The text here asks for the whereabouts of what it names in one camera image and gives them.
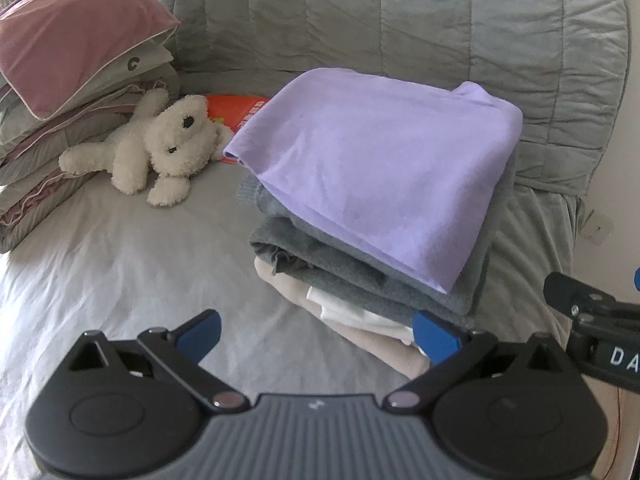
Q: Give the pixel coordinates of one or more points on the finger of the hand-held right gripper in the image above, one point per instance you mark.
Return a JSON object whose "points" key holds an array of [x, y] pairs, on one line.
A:
{"points": [[637, 280], [575, 295]]}

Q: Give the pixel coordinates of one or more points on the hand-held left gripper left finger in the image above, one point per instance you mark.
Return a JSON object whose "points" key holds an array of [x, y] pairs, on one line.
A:
{"points": [[202, 335]]}

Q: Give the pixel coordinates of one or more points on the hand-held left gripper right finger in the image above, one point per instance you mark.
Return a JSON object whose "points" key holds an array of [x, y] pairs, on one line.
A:
{"points": [[436, 337]]}

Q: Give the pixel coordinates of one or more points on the purple pants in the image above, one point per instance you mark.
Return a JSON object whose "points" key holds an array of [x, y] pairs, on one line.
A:
{"points": [[380, 160]]}

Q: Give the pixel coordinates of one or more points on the folded beige garment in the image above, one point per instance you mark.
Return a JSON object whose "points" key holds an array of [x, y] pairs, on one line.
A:
{"points": [[370, 350]]}

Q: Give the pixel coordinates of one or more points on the folded white garment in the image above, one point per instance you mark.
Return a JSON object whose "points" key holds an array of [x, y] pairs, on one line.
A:
{"points": [[360, 317]]}

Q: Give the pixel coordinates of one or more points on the bed with grey sheet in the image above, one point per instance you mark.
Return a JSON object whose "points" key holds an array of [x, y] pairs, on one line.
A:
{"points": [[150, 260]]}

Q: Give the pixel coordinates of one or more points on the folded dark grey garment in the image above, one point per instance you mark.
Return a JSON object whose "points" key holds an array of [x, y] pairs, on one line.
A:
{"points": [[325, 270]]}

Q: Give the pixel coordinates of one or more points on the folded grey knit sweater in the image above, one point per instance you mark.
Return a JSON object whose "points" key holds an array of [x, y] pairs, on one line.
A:
{"points": [[265, 200]]}

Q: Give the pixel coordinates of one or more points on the white plush toy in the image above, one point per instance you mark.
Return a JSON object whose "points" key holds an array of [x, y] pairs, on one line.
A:
{"points": [[175, 135]]}

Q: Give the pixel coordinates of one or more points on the folded grey quilt pink trim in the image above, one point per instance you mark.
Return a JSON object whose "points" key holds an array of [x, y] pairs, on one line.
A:
{"points": [[35, 210], [75, 125]]}

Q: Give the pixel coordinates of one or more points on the orange red booklet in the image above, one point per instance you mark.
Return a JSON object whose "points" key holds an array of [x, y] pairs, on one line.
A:
{"points": [[235, 110]]}

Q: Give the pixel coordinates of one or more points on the grey quilted headboard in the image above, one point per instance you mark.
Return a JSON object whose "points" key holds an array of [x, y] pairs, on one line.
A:
{"points": [[400, 15]]}

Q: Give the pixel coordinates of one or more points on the mauve pillow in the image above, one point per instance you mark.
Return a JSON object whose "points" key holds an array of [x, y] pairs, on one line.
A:
{"points": [[75, 35]]}

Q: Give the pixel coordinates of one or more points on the white wall socket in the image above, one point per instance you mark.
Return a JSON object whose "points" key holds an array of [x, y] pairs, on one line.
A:
{"points": [[597, 229]]}

